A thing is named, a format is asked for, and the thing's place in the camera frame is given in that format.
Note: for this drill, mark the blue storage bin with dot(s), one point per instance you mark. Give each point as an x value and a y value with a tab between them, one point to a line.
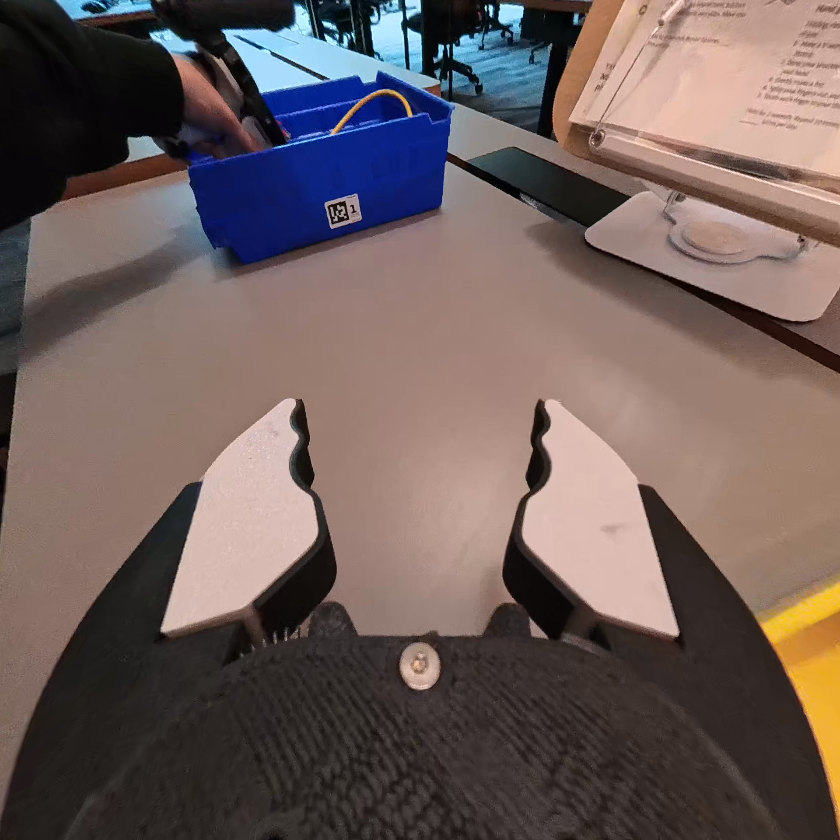
315	190

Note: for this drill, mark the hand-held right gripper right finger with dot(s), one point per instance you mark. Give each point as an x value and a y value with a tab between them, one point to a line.
590	525

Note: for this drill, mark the white desk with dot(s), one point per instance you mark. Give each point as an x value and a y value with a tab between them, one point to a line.
315	59

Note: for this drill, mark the black desk strip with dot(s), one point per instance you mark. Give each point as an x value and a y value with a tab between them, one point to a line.
544	184

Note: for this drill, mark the grey desk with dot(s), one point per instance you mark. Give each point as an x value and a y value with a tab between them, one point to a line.
420	328

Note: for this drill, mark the person's left hand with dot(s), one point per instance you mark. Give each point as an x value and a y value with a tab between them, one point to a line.
203	98

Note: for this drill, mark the yellow storage bin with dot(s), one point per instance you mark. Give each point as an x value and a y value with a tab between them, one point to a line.
814	656

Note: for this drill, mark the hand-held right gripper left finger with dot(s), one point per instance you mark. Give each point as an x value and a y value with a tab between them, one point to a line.
249	525

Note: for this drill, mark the wooden document stand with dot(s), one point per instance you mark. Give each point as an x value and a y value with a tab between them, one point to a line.
577	98

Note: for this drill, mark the printed instruction sheet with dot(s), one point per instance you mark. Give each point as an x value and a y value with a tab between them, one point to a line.
722	65

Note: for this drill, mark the black office chair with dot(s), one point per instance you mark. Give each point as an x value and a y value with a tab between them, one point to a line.
453	33

